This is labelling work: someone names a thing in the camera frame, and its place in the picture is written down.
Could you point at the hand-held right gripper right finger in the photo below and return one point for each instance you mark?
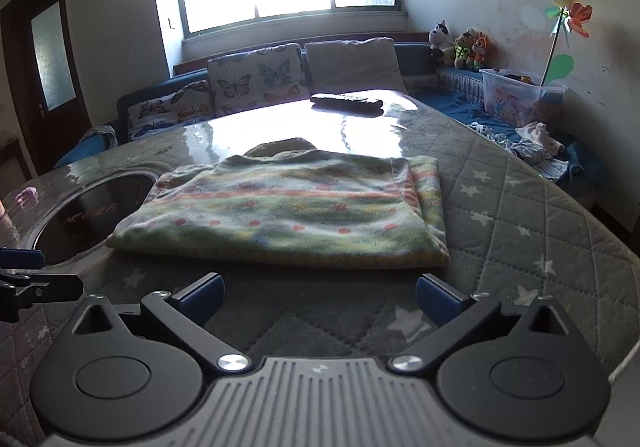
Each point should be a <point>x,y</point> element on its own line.
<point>436,299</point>

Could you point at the colourful flower pinwheel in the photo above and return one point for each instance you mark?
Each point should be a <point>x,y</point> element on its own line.
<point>575,17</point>

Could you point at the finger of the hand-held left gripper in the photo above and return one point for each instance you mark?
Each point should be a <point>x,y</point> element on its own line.
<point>20,258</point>
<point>55,287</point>

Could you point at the black and white plush dog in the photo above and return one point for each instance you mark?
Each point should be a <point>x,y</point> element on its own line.
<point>440,39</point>

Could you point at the striped blue garment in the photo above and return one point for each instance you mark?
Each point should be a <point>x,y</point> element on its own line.
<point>545,164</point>

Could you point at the dark wooden glass-pane door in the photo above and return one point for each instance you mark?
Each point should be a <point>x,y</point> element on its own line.
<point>20,52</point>

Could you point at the orange plush fox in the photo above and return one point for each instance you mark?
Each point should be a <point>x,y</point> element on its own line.
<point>482,49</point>

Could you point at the clear plastic toy box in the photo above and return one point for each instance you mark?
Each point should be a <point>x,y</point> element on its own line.
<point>515,99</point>

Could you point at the blue cloth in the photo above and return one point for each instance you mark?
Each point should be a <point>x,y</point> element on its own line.
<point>85,154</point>

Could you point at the square butterfly print cushion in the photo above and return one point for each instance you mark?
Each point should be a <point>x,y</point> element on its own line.
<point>255,79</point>

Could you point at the blue sofa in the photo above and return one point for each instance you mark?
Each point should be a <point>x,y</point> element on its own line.
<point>145,94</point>

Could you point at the flat butterfly print cushion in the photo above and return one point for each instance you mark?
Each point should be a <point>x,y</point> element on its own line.
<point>165,112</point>

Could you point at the plain white cushion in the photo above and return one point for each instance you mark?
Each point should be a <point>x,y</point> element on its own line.
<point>352,64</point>

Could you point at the dark wooden sideboard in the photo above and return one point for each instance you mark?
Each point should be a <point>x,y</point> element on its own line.
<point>10,162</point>

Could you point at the green patterned child's shirt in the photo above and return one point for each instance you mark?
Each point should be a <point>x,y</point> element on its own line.
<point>280,207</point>

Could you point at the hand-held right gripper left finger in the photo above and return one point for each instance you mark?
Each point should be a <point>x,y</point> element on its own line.
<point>200,299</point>

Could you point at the grey crumpled cloth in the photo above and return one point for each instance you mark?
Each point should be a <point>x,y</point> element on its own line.
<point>100,137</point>

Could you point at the black remote control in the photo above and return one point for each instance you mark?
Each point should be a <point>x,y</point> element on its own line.
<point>347,103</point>

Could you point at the brown plush bear green vest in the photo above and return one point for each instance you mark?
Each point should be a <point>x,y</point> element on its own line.
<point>465,49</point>

